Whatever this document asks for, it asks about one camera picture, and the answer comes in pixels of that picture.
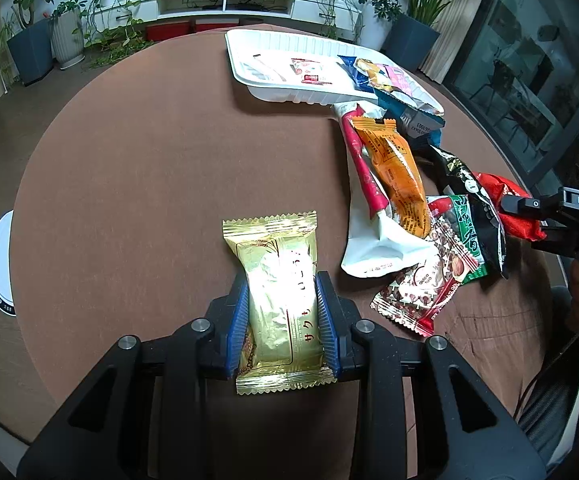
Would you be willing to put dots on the green snack packet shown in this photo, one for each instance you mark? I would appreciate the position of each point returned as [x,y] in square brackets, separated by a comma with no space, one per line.
[467,240]

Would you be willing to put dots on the bushy plant in white pot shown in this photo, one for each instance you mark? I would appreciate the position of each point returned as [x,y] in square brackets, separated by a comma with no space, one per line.
[377,30]

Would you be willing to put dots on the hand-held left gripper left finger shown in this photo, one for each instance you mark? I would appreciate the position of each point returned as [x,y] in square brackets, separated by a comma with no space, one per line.
[237,330]

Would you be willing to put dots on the beige curtain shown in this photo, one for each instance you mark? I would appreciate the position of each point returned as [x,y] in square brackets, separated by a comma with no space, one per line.
[457,35]

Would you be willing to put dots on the tall tree in blue pot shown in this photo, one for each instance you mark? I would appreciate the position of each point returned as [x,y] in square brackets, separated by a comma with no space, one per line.
[29,55]

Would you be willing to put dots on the blue white snack packet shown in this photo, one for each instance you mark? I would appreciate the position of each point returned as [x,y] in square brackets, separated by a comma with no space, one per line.
[419,127]

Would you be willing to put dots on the black outdoor chair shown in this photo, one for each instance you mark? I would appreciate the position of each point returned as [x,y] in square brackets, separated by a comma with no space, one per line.
[499,80]
[529,110]

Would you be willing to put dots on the bright red snack packet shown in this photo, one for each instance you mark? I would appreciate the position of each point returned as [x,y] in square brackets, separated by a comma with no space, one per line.
[499,185]

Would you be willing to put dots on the large-leaf plant in blue pot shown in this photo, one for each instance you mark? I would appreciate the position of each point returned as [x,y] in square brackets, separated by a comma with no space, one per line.
[412,42]

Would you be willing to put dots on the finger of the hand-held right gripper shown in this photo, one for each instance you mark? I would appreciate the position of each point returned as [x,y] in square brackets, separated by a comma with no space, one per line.
[519,205]
[552,247]

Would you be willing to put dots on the black snack packet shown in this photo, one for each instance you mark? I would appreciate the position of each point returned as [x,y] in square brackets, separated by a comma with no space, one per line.
[484,210]

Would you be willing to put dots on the long white red snack packet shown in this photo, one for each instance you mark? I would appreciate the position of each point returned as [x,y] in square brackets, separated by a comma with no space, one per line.
[374,245]

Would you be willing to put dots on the plant in ribbed white pot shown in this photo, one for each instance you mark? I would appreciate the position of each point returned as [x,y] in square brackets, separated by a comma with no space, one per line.
[67,40]

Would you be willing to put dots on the small red white packet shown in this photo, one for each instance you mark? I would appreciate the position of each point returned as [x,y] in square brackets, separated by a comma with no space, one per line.
[309,74]

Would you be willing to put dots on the white plastic tray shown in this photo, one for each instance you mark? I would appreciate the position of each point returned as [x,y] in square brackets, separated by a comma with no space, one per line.
[269,42]

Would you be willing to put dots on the gold foil snack packet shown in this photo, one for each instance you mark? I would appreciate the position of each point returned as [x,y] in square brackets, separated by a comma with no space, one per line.
[279,280]

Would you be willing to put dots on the orange snack packet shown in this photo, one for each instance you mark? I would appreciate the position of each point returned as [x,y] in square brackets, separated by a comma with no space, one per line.
[394,170]

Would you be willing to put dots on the red white nut packet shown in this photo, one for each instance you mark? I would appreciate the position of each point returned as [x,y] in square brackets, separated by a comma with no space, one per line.
[419,290]

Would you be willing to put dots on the long pink snack packet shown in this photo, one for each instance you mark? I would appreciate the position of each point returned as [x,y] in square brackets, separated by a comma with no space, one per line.
[395,77]

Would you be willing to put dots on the glass sliding door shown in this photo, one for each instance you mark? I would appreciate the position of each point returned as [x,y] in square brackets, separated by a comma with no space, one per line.
[544,35]

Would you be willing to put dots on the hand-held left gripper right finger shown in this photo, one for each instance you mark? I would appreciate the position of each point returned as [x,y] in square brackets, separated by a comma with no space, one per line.
[327,325]

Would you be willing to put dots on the white television cabinet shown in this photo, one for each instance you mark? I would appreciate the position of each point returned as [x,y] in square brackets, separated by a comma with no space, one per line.
[179,5]

